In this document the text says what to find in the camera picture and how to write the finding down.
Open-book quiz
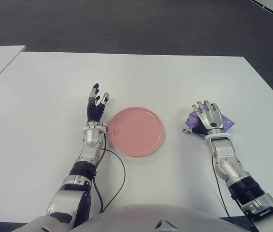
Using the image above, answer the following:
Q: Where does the silver robot torso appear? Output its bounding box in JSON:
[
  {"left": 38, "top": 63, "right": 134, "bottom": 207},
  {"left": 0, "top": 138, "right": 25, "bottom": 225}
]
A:
[{"left": 25, "top": 204, "right": 248, "bottom": 232}]

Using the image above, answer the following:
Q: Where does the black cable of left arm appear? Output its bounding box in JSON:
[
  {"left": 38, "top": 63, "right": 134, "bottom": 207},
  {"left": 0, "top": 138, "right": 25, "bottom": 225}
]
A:
[{"left": 87, "top": 132, "right": 126, "bottom": 213}]

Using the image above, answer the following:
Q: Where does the pink round plate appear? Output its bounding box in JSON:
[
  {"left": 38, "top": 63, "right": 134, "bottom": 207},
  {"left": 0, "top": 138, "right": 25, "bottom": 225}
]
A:
[{"left": 109, "top": 106, "right": 165, "bottom": 158}]

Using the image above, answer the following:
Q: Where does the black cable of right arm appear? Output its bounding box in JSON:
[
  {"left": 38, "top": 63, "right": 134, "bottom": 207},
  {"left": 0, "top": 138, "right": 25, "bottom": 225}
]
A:
[{"left": 212, "top": 145, "right": 231, "bottom": 217}]

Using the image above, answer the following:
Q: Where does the purple tissue paper pack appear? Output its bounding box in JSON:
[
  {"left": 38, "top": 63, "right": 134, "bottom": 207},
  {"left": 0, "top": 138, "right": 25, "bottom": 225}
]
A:
[{"left": 185, "top": 111, "right": 235, "bottom": 140}]

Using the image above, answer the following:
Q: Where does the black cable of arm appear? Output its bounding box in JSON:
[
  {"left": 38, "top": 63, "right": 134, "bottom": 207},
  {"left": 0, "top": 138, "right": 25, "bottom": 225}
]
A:
[
  {"left": 212, "top": 145, "right": 231, "bottom": 217},
  {"left": 87, "top": 132, "right": 126, "bottom": 213}
]

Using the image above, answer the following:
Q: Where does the white side table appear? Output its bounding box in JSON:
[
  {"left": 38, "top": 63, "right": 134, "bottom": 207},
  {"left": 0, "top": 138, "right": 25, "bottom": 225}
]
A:
[{"left": 0, "top": 45, "right": 28, "bottom": 95}]

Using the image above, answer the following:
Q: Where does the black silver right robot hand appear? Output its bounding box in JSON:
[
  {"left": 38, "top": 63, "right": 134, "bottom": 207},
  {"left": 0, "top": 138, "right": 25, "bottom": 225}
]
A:
[{"left": 181, "top": 100, "right": 225, "bottom": 135}]

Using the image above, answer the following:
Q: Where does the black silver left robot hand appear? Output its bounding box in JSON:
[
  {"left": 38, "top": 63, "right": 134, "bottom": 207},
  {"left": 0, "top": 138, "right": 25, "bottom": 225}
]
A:
[{"left": 86, "top": 83, "right": 110, "bottom": 124}]

